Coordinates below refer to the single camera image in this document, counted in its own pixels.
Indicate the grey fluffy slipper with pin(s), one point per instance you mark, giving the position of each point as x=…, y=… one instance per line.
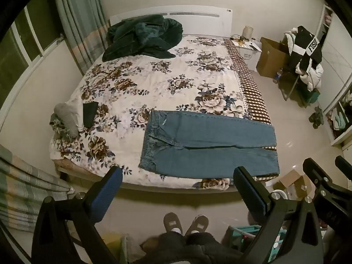
x=173, y=221
x=198, y=224

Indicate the beige jar lamp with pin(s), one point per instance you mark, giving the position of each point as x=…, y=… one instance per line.
x=248, y=33

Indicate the large cardboard box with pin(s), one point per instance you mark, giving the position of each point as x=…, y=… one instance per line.
x=271, y=57

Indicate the white folded cloth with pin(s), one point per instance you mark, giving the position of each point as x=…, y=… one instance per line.
x=78, y=112

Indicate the black folded cloth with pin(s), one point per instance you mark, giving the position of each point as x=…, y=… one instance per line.
x=90, y=114

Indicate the white nightstand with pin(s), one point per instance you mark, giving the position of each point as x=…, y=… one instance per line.
x=249, y=53

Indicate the white bed headboard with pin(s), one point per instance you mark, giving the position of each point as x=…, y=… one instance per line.
x=200, y=19

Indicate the teal plastic basket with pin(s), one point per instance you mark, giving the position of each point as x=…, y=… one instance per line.
x=247, y=236

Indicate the person's dark fleece clothing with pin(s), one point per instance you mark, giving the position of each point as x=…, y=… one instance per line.
x=187, y=250

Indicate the green striped curtain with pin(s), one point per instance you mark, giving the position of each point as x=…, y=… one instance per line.
x=24, y=187
x=79, y=22

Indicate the window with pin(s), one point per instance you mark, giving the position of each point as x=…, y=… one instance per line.
x=22, y=49

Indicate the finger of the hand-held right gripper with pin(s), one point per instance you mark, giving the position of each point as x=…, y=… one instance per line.
x=345, y=163
x=320, y=174

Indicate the white wardrobe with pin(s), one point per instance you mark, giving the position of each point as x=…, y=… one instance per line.
x=338, y=68

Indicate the yellow box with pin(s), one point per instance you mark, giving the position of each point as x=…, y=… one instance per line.
x=114, y=249

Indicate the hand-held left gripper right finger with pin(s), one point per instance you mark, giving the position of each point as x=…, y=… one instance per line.
x=249, y=194

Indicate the dark green fluffy blanket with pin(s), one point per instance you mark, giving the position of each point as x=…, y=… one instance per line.
x=143, y=37

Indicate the brown checkered bed sheet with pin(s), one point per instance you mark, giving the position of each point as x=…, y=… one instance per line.
x=253, y=96

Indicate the green patterned cloth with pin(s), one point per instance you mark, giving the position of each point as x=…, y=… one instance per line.
x=56, y=128

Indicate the dark chair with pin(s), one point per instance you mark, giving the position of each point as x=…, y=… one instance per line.
x=299, y=90

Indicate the small open cardboard box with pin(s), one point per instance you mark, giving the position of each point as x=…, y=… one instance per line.
x=294, y=181

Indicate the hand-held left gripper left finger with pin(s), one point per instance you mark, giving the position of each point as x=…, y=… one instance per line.
x=110, y=192

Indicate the blue denim pants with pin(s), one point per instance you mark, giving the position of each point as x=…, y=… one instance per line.
x=206, y=143

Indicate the black jacket with white stripe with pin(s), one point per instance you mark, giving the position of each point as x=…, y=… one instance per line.
x=308, y=49

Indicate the pair of green slippers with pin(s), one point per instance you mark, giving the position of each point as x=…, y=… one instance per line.
x=316, y=118

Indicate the white puffy jacket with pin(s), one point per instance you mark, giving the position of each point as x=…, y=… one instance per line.
x=313, y=78

